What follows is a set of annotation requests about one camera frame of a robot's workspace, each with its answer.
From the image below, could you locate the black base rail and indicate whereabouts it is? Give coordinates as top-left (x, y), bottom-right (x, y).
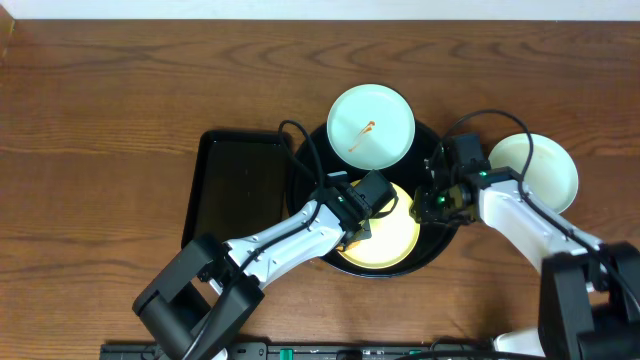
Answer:
top-left (99, 341), bottom-right (487, 360)

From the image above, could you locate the yellow plate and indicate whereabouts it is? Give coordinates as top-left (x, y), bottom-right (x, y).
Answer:
top-left (338, 184), bottom-right (420, 270)

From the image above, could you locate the light blue plate front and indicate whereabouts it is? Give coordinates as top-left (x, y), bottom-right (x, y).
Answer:
top-left (489, 133), bottom-right (579, 213)

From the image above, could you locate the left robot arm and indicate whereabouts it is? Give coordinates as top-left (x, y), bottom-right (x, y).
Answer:
top-left (132, 171), bottom-right (395, 359)

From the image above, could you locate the light blue plate back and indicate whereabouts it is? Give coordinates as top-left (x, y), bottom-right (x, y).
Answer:
top-left (326, 84), bottom-right (416, 170)

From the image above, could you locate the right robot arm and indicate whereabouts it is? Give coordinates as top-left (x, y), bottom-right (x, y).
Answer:
top-left (411, 148), bottom-right (639, 359)

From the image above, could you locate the black rectangular tray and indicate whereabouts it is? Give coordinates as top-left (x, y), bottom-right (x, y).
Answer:
top-left (181, 129), bottom-right (292, 246)

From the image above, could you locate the orange green sponge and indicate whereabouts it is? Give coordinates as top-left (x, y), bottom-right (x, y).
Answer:
top-left (335, 241), bottom-right (359, 252)

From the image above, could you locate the light blue plate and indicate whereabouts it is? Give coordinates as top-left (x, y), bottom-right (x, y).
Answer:
top-left (489, 133), bottom-right (579, 213)
top-left (326, 84), bottom-right (416, 170)

